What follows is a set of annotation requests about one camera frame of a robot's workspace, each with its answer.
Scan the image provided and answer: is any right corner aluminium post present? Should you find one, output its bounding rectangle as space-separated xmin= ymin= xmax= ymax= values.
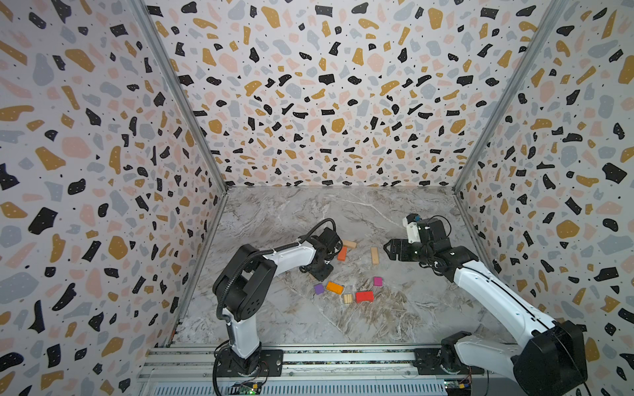
xmin=452 ymin=0 xmax=568 ymax=196

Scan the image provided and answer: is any corner aluminium post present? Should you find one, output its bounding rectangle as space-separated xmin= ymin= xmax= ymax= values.
xmin=452 ymin=0 xmax=568 ymax=196
xmin=129 ymin=0 xmax=228 ymax=196

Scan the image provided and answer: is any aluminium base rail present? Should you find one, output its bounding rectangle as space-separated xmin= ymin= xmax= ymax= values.
xmin=138 ymin=344 xmax=523 ymax=395

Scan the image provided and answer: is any orange-red block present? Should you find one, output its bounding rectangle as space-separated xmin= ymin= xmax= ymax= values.
xmin=337 ymin=246 xmax=348 ymax=262

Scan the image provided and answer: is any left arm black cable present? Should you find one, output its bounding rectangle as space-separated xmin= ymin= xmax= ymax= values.
xmin=211 ymin=217 xmax=338 ymax=396

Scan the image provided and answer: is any left corner aluminium post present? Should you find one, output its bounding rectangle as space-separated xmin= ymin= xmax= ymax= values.
xmin=129 ymin=0 xmax=228 ymax=196

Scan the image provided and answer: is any orange block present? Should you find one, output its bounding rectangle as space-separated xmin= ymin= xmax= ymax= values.
xmin=326 ymin=281 xmax=344 ymax=295

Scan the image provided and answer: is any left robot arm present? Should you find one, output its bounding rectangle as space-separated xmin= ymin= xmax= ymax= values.
xmin=212 ymin=227 xmax=343 ymax=376

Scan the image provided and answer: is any natural wood block diagonal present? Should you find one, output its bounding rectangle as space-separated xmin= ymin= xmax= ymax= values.
xmin=371 ymin=247 xmax=380 ymax=265

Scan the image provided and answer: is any right circuit board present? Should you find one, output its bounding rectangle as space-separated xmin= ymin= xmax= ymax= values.
xmin=443 ymin=379 xmax=472 ymax=396

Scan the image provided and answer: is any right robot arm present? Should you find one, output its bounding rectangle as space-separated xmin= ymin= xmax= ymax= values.
xmin=383 ymin=214 xmax=588 ymax=395

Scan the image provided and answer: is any left green circuit board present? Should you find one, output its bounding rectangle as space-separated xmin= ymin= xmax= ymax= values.
xmin=227 ymin=382 xmax=263 ymax=395

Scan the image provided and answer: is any red block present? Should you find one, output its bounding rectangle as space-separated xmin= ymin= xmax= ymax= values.
xmin=355 ymin=290 xmax=375 ymax=304

